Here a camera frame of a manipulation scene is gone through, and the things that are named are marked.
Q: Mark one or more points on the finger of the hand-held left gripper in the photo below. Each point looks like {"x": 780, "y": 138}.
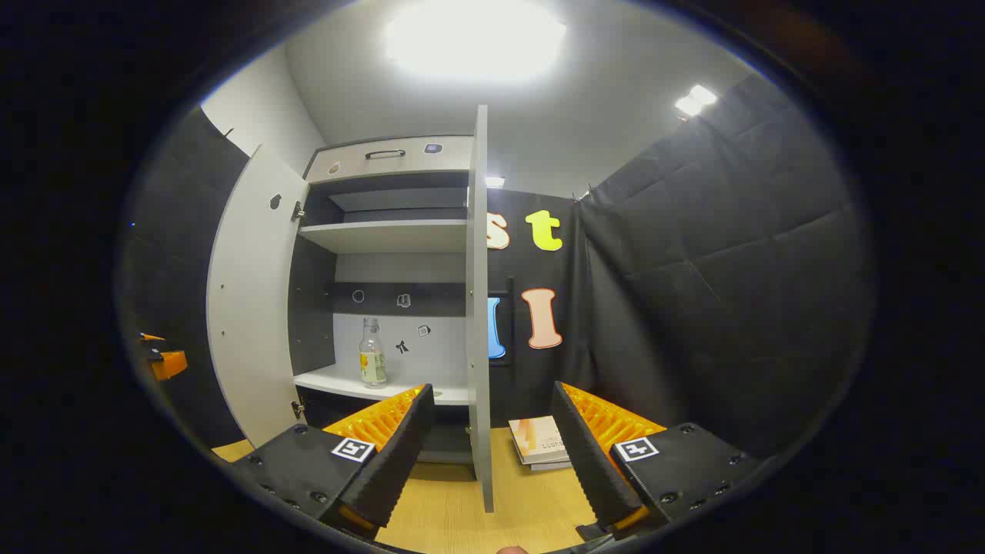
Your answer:
{"x": 171, "y": 363}

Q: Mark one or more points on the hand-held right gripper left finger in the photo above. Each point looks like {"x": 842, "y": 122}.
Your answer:
{"x": 391, "y": 462}

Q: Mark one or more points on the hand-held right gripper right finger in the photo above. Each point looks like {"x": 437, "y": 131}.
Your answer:
{"x": 591, "y": 462}

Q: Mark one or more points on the clear plastic bottle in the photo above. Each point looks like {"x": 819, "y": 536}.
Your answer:
{"x": 372, "y": 358}

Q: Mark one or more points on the grey cabinet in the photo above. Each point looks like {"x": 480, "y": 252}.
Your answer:
{"x": 385, "y": 235}

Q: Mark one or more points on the ceiling light behind cabinet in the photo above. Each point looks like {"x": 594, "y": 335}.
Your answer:
{"x": 494, "y": 182}

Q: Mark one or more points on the grey cabinet drawer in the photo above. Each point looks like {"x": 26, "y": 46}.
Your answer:
{"x": 388, "y": 158}

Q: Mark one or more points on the white book with blue spine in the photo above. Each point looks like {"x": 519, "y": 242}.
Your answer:
{"x": 554, "y": 466}

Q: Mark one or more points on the beige cover book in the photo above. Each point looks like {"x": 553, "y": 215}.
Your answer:
{"x": 539, "y": 438}

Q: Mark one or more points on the black backdrop cloth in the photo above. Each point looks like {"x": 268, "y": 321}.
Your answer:
{"x": 731, "y": 269}

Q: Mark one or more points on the small ceiling light panel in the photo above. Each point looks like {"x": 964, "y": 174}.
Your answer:
{"x": 696, "y": 100}

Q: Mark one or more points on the large ceiling light panel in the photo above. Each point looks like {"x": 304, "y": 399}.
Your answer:
{"x": 473, "y": 38}

